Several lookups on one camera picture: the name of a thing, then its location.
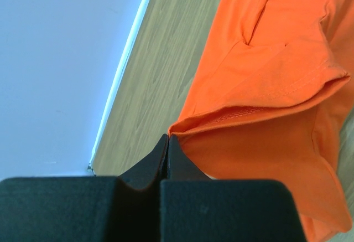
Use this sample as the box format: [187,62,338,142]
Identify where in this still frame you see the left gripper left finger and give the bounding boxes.
[118,134,169,190]

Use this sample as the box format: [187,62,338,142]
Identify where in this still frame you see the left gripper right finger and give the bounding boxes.
[167,135,211,181]

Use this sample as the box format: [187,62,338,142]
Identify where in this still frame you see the orange t-shirt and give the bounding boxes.
[169,0,353,241]

